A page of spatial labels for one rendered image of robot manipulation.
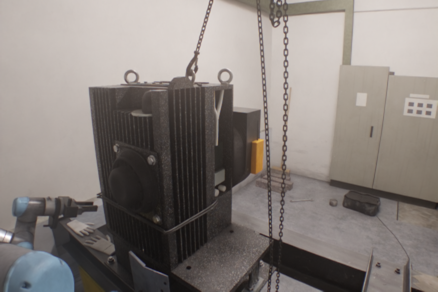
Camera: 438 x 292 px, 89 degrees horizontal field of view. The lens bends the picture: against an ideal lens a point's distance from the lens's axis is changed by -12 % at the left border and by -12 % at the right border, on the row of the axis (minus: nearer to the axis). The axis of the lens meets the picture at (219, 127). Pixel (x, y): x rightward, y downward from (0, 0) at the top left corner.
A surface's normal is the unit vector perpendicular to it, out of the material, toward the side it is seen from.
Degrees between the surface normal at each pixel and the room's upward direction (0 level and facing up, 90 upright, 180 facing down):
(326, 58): 90
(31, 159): 90
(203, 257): 0
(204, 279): 0
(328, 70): 90
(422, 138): 90
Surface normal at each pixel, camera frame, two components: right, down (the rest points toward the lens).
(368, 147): -0.60, 0.18
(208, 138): 0.80, 0.14
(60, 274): 0.98, -0.09
